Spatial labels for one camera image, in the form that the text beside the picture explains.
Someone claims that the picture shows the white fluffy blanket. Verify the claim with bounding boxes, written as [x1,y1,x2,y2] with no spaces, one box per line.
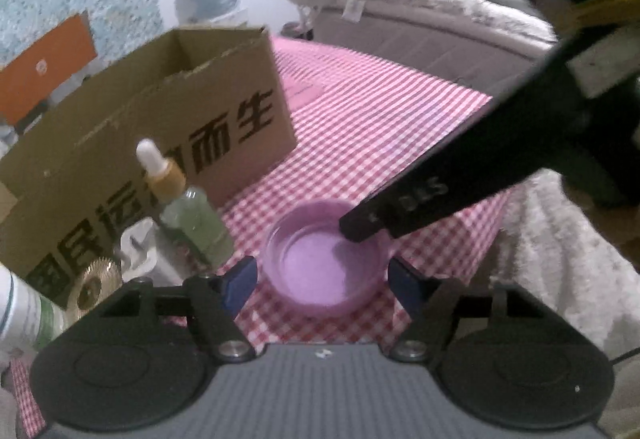
[473,170,639,358]

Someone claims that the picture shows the brown cardboard box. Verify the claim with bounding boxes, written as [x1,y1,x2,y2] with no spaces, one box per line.
[1,26,296,303]

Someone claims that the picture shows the orange box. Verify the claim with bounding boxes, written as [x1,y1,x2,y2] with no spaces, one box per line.
[1,11,98,125]

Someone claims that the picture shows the green dropper bottle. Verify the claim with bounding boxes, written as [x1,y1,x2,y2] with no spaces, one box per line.
[136,138,234,270]

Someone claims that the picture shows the gold lid jar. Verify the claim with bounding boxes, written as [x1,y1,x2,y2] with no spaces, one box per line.
[66,257,122,324]

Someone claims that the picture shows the bed with blankets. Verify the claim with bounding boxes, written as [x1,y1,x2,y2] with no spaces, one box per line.
[288,0,556,96]

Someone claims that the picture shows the purple plastic lid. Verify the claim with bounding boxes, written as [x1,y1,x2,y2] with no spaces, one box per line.
[259,199,394,319]

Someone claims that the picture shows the red checkered tablecloth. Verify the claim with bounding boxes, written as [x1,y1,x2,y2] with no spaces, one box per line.
[8,36,516,437]

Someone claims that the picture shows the white power adapter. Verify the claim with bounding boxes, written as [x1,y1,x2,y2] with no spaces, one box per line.
[118,217,190,286]

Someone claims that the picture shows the white pill bottle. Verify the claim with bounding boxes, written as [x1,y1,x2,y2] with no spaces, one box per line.
[0,265,67,358]

